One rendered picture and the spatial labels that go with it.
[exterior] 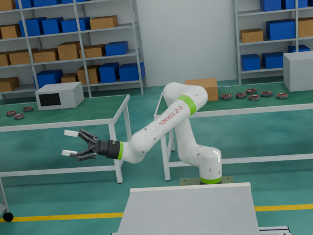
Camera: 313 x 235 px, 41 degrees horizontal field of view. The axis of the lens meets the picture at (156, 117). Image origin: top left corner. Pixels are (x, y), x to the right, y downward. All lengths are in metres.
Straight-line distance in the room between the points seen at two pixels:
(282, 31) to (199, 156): 5.52
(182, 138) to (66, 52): 5.83
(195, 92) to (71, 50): 5.99
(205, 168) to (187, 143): 0.18
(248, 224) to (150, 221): 0.31
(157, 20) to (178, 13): 0.42
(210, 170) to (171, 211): 1.03
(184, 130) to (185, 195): 0.97
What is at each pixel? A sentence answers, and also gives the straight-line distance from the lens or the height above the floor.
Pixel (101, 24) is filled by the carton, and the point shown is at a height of 1.35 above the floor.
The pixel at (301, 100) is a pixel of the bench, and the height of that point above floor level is 0.75.
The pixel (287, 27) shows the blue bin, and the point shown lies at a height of 0.98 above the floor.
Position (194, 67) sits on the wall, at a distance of 8.30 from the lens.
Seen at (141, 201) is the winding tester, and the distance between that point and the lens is 1.51.
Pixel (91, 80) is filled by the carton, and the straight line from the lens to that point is 8.08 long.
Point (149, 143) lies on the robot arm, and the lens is 2.00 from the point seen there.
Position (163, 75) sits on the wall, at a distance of 8.37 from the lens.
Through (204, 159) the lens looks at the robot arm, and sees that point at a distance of 2.41.
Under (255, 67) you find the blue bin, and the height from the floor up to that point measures 0.32.
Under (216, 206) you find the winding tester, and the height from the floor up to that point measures 1.32.
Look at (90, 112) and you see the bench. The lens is 4.62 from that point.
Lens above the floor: 2.05
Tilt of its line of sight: 18 degrees down
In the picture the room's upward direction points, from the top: 7 degrees counter-clockwise
